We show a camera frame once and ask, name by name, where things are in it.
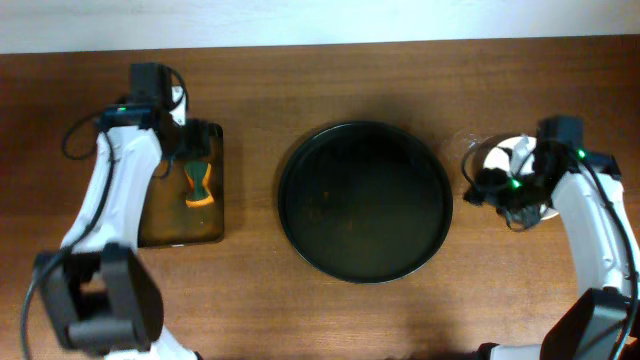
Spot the white plate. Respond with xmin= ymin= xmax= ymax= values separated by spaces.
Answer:
xmin=481 ymin=136 xmax=559 ymax=221

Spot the orange green sponge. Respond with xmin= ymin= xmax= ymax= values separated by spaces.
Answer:
xmin=184 ymin=161 xmax=215 ymax=208

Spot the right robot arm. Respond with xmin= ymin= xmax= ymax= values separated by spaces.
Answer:
xmin=463 ymin=116 xmax=639 ymax=360

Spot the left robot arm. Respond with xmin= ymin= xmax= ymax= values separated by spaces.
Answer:
xmin=20 ymin=63 xmax=214 ymax=359

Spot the black rectangular tray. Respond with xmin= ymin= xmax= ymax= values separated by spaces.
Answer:
xmin=138 ymin=120 xmax=224 ymax=248

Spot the round black tray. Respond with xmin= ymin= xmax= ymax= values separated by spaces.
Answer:
xmin=277 ymin=121 xmax=454 ymax=284

